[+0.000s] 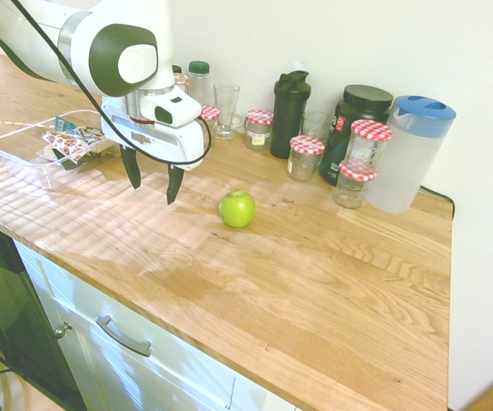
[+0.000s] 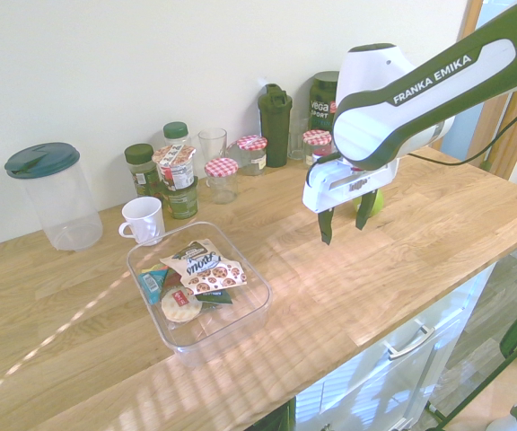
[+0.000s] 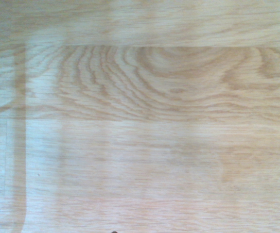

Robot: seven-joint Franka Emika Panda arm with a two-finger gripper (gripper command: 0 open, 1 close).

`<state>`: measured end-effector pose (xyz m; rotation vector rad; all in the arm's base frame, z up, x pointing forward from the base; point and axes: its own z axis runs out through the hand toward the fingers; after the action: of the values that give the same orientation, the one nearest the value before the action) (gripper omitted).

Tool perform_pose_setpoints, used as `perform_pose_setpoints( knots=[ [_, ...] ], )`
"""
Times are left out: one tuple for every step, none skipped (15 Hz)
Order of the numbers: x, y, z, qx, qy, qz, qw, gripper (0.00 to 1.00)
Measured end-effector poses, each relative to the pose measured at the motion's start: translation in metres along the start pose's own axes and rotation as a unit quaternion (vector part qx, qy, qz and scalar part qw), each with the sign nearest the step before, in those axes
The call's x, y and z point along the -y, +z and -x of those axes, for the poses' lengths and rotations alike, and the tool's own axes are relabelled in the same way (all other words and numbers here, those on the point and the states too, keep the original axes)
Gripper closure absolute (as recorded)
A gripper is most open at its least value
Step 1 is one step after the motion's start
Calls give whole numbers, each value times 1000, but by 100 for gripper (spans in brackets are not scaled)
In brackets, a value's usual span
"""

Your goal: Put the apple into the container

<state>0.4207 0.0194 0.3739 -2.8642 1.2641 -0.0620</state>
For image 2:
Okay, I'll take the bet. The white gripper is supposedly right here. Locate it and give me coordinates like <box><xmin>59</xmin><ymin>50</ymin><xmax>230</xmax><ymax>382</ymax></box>
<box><xmin>302</xmin><ymin>154</ymin><xmax>399</xmax><ymax>246</ymax></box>

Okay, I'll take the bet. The green apple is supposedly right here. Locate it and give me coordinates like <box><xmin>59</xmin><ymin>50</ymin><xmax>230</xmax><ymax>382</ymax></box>
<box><xmin>352</xmin><ymin>188</ymin><xmax>384</xmax><ymax>216</ymax></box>

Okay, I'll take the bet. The clear plastic container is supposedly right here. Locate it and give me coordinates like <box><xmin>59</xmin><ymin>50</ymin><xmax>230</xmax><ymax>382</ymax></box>
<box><xmin>126</xmin><ymin>221</ymin><xmax>272</xmax><ymax>367</ymax></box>

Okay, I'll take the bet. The jam jar red checkered lid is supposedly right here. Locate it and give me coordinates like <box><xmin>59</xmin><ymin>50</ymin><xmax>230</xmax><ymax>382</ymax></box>
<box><xmin>302</xmin><ymin>129</ymin><xmax>335</xmax><ymax>168</ymax></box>
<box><xmin>234</xmin><ymin>134</ymin><xmax>268</xmax><ymax>177</ymax></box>
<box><xmin>203</xmin><ymin>157</ymin><xmax>240</xmax><ymax>206</ymax></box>

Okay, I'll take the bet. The clear ribbed glass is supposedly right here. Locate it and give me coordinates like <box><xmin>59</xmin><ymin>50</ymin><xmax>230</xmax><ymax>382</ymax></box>
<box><xmin>287</xmin><ymin>117</ymin><xmax>310</xmax><ymax>162</ymax></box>

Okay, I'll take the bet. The dark green shaker bottle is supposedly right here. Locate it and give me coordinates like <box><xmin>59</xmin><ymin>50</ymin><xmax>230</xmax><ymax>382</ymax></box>
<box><xmin>257</xmin><ymin>83</ymin><xmax>294</xmax><ymax>169</ymax></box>

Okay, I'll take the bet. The dark Vega Sport tub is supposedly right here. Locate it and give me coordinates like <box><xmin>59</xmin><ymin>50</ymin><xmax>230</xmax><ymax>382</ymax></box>
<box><xmin>308</xmin><ymin>71</ymin><xmax>341</xmax><ymax>136</ymax></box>

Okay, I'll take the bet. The cookie snack bag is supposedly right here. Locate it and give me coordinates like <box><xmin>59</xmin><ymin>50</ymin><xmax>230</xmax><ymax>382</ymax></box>
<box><xmin>159</xmin><ymin>241</ymin><xmax>247</xmax><ymax>296</ymax></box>

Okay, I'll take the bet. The dark green snack packet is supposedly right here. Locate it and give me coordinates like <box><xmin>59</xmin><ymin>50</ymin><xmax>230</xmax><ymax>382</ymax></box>
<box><xmin>195</xmin><ymin>289</ymin><xmax>235</xmax><ymax>311</ymax></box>

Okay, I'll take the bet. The clear drinking glass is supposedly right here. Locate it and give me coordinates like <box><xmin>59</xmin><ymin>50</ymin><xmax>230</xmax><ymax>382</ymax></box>
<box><xmin>197</xmin><ymin>128</ymin><xmax>228</xmax><ymax>163</ymax></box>

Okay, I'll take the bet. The green labelled jar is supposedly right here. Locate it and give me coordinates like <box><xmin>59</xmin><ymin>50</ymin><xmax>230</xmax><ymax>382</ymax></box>
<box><xmin>162</xmin><ymin>177</ymin><xmax>200</xmax><ymax>220</ymax></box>

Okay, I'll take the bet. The yogurt cup with foil lid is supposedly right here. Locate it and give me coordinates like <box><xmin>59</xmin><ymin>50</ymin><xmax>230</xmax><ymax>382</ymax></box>
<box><xmin>152</xmin><ymin>144</ymin><xmax>197</xmax><ymax>192</ymax></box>

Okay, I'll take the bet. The white cabinet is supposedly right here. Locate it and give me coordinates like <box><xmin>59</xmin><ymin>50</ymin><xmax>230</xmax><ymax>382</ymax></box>
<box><xmin>294</xmin><ymin>264</ymin><xmax>497</xmax><ymax>431</ymax></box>

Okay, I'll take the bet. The round rice cake pack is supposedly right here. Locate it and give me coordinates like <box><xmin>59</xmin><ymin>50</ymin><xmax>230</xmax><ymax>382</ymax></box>
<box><xmin>160</xmin><ymin>289</ymin><xmax>204</xmax><ymax>324</ymax></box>

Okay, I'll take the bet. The spice jar with green lid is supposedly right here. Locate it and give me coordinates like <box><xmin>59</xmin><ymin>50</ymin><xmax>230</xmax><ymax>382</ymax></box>
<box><xmin>123</xmin><ymin>143</ymin><xmax>162</xmax><ymax>199</ymax></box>
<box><xmin>162</xmin><ymin>121</ymin><xmax>193</xmax><ymax>149</ymax></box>

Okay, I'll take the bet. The white cup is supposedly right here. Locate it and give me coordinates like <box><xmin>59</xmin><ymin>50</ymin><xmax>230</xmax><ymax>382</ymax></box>
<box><xmin>118</xmin><ymin>196</ymin><xmax>166</xmax><ymax>247</ymax></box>

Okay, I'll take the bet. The teal snack packet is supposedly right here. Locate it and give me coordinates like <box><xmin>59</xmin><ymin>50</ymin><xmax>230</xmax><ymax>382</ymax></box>
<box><xmin>138</xmin><ymin>264</ymin><xmax>171</xmax><ymax>306</ymax></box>

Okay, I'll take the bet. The green metal clamp stand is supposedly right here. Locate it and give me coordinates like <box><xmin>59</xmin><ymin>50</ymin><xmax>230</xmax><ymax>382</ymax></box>
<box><xmin>424</xmin><ymin>315</ymin><xmax>517</xmax><ymax>431</ymax></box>

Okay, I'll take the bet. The clear pitcher with green lid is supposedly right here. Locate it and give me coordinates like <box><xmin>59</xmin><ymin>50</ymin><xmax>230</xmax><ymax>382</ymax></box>
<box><xmin>4</xmin><ymin>142</ymin><xmax>104</xmax><ymax>251</ymax></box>

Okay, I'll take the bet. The metal cabinet handle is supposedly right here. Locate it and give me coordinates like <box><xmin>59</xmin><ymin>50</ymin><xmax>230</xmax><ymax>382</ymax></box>
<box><xmin>383</xmin><ymin>325</ymin><xmax>436</xmax><ymax>360</ymax></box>

